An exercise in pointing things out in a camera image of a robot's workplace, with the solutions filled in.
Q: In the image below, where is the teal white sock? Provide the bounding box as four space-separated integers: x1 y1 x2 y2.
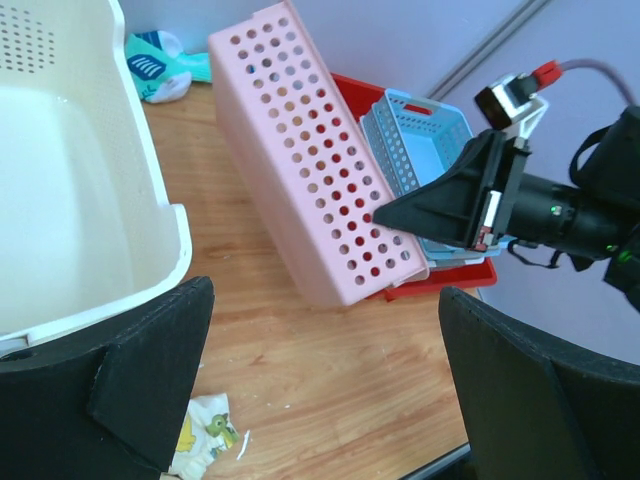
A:
125 30 212 104

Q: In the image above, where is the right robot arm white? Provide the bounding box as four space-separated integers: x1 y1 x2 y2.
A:
373 106 639 307

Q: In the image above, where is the large cream laundry basket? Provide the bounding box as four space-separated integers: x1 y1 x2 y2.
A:
1 1 192 353

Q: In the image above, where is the printed white baby cloth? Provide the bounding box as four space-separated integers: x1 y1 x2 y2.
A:
165 393 239 479

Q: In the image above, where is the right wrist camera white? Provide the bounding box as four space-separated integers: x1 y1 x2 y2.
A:
474 73 549 140

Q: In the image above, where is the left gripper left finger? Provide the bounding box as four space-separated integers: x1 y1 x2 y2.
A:
1 276 214 480

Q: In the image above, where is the red plastic tray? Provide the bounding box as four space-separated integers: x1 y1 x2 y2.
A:
332 73 497 302

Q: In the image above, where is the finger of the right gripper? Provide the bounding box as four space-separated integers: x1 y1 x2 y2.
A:
373 130 500 248

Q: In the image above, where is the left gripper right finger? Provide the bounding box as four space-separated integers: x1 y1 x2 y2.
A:
438 287 639 479

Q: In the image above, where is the blue perforated basket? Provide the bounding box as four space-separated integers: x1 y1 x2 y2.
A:
360 88 501 266

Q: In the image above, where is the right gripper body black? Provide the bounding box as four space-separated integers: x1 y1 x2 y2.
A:
479 134 630 260

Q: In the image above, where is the pink perforated basket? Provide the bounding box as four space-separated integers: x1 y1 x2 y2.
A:
209 1 429 306

